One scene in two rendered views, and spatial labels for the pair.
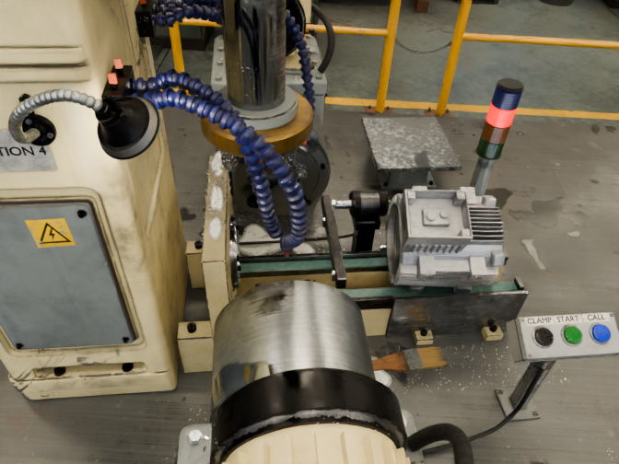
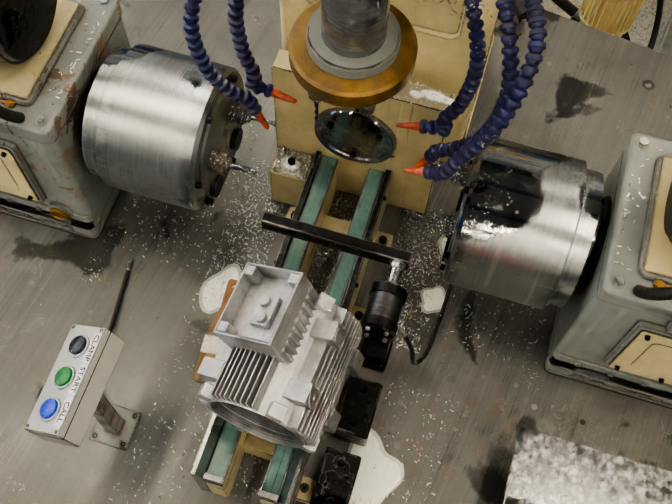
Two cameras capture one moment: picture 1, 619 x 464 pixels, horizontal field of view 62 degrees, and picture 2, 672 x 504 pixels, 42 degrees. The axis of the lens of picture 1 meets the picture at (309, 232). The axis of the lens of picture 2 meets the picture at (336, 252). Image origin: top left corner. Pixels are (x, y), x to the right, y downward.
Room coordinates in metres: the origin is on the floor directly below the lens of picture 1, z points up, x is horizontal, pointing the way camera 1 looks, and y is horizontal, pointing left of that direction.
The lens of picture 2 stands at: (1.02, -0.63, 2.30)
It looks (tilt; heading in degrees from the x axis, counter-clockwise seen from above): 65 degrees down; 112
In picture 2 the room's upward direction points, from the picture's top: 3 degrees clockwise
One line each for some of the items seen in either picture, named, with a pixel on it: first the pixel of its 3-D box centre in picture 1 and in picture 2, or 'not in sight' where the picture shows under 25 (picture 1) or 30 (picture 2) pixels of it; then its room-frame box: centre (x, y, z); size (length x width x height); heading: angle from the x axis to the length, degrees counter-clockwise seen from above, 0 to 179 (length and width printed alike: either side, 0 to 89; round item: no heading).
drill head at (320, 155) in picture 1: (274, 146); (534, 227); (1.06, 0.10, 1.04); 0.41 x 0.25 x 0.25; 8
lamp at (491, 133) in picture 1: (496, 129); not in sight; (1.10, -0.44, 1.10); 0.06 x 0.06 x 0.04
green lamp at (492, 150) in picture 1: (490, 145); not in sight; (1.10, -0.44, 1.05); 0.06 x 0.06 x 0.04
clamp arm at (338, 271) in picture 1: (333, 237); (335, 241); (0.78, -0.05, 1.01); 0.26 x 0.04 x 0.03; 8
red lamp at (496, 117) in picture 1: (501, 112); not in sight; (1.10, -0.44, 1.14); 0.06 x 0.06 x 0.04
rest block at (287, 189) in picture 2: not in sight; (292, 176); (0.62, 0.11, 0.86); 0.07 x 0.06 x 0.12; 8
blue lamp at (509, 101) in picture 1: (507, 96); not in sight; (1.10, -0.44, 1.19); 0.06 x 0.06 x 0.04
